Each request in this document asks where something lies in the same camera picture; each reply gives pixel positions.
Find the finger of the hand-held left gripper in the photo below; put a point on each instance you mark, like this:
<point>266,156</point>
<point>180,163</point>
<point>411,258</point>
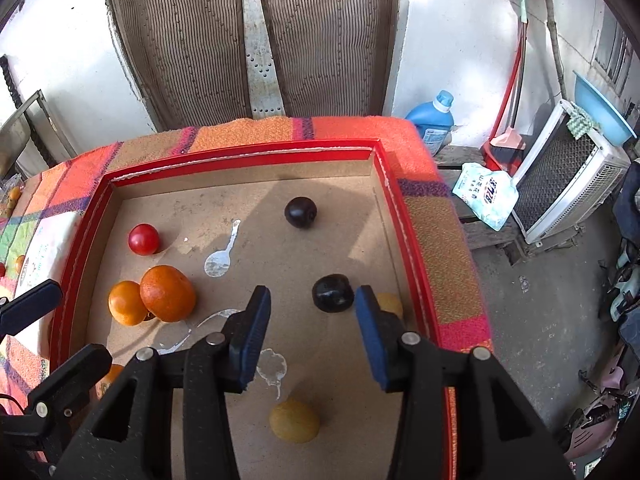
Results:
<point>30,305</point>
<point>75,372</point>

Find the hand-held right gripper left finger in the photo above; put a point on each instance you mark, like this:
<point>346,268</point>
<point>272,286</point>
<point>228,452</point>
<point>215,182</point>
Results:
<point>252,345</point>

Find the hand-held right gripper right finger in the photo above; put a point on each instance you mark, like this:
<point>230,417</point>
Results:
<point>370,345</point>

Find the small green kiwi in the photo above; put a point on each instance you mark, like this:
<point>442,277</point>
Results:
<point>392,305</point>

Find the dark purple plum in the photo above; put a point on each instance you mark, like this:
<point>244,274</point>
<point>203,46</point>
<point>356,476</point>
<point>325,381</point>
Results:
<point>332,292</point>
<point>301,211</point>

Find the light navel orange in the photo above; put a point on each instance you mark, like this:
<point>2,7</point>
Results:
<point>122,305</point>

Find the large green kiwi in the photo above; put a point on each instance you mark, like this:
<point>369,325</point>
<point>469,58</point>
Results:
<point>294,420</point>

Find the large dark orange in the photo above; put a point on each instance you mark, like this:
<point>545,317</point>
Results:
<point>167,292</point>

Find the red cardboard box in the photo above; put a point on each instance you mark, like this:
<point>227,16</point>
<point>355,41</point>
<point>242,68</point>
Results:
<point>300,255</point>

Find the dark orange mandarin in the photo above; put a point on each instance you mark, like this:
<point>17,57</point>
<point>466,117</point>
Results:
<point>20,263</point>

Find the white tissue pack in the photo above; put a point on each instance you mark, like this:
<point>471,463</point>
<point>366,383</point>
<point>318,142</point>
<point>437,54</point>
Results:
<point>45,255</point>

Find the pile of kumquats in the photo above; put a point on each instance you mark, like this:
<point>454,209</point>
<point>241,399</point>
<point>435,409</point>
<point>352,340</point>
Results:
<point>14,194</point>

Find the clear plastic clamshell container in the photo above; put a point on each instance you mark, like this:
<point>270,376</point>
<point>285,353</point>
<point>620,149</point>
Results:
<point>7,182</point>

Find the colourful plaid blanket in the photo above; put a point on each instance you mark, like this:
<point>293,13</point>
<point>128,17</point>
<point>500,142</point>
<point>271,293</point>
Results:
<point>440,240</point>

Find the wooden pallet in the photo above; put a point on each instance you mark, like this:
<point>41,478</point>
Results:
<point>480,240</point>

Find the metal sink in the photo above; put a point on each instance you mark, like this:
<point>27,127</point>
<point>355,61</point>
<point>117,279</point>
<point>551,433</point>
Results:
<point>20,130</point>

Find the white refill pouch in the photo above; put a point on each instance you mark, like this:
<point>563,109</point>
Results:
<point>485,195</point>

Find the blue detergent bottle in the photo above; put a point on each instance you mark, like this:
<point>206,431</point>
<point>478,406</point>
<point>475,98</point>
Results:
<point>430,120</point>

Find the pink scooter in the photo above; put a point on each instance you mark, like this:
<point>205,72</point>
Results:
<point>595,420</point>

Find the dark parked scooter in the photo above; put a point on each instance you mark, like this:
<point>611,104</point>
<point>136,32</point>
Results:
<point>627,260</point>

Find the white air conditioner unit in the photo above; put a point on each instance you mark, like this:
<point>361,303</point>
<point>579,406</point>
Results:
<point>590,180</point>

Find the green checked cloth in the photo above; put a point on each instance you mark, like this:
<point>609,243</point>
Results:
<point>580,122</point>

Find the brown ribbed double door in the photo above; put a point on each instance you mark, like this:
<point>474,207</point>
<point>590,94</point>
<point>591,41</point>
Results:
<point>175,35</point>

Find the blue plastic basin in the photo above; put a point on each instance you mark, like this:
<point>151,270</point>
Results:
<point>600,110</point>

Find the wooden stick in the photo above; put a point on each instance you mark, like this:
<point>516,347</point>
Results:
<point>555,45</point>

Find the barred window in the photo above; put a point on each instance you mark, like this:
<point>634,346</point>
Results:
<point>612,50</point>

